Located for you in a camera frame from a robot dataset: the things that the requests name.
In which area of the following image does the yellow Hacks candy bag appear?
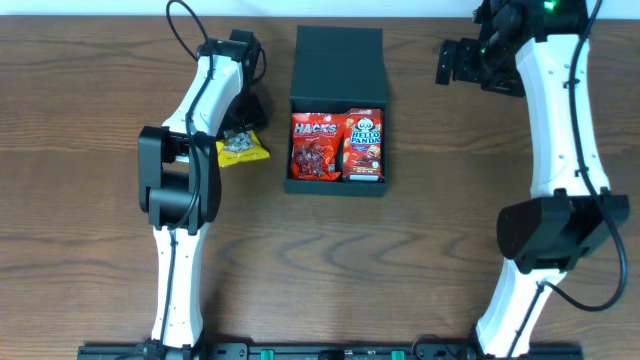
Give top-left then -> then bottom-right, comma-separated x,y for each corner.
216,130 -> 270,167

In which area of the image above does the red Hacks candy bag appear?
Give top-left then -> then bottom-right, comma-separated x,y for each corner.
291,113 -> 346,182

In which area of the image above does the red Hello Panda box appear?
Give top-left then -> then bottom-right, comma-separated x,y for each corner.
342,108 -> 384,182

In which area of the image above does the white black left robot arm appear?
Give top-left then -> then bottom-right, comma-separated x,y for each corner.
136,29 -> 268,359

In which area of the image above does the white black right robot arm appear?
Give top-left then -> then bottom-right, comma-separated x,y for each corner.
436,0 -> 630,359

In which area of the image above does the dark green open box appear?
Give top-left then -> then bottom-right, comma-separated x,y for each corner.
284,25 -> 389,197

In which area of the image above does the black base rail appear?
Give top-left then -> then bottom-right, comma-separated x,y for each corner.
76,342 -> 584,360

